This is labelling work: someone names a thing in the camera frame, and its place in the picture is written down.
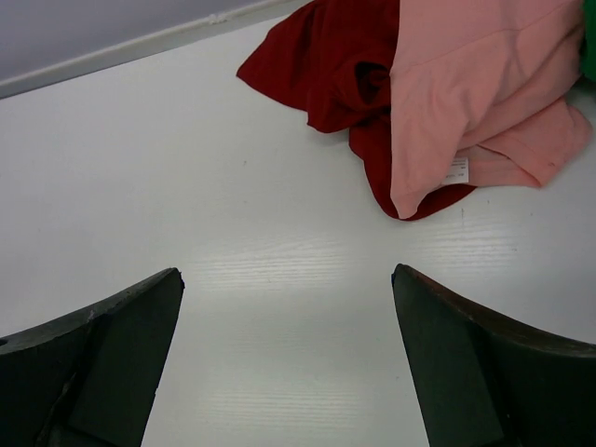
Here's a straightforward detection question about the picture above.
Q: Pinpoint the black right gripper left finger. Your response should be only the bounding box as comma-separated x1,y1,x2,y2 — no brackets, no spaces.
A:
1,268,184,446

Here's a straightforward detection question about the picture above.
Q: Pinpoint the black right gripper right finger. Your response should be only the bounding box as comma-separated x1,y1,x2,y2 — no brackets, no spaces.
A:
392,264,595,446

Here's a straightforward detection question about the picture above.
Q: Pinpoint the dark red t-shirt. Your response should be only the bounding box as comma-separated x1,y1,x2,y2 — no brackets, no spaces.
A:
236,0,478,222

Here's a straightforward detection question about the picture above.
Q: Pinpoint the pink t-shirt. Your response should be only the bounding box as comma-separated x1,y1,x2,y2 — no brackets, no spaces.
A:
390,1,592,219

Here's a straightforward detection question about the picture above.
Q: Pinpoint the green t-shirt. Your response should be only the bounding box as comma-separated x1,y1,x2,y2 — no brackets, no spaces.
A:
581,0,596,81

